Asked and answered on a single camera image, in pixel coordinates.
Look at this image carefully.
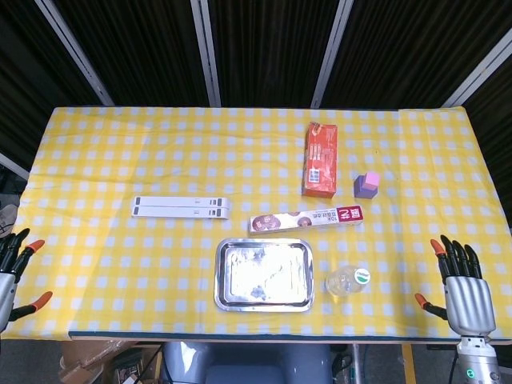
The black pleated curtain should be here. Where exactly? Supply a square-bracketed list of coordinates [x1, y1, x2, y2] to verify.
[0, 0, 512, 225]

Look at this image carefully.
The yellow floor tape strip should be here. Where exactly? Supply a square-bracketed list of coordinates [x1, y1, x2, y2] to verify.
[401, 343, 416, 384]

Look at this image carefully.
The silver metal tray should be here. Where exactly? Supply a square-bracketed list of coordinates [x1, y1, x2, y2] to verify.
[213, 238, 316, 313]

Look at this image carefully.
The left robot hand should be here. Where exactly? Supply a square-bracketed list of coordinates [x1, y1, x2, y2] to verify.
[0, 227, 54, 334]

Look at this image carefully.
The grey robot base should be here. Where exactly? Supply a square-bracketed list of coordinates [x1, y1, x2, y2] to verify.
[162, 342, 333, 384]

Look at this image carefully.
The white metal frame post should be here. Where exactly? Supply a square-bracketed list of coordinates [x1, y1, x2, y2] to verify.
[0, 151, 30, 180]
[34, 0, 115, 107]
[442, 28, 512, 108]
[310, 0, 355, 108]
[190, 0, 222, 108]

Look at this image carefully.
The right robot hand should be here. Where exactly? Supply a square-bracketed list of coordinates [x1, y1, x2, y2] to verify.
[414, 234, 497, 339]

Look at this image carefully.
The clear plastic bottle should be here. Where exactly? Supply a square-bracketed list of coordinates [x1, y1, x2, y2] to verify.
[324, 266, 372, 298]

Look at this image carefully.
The orange cardboard box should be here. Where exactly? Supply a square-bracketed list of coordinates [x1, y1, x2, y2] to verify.
[301, 122, 340, 200]

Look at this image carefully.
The white folding stand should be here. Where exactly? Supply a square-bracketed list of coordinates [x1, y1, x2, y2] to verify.
[131, 195, 232, 221]

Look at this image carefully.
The purple and pink cube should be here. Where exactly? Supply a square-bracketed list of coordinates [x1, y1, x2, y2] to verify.
[353, 171, 381, 200]

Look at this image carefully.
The metal table leg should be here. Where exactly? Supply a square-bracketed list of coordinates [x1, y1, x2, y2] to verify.
[350, 342, 363, 384]

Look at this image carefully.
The yellow checkered tablecloth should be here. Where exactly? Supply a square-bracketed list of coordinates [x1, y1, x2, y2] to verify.
[0, 104, 512, 341]

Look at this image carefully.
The long foil wrap box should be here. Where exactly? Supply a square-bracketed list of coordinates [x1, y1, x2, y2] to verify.
[248, 205, 365, 236]

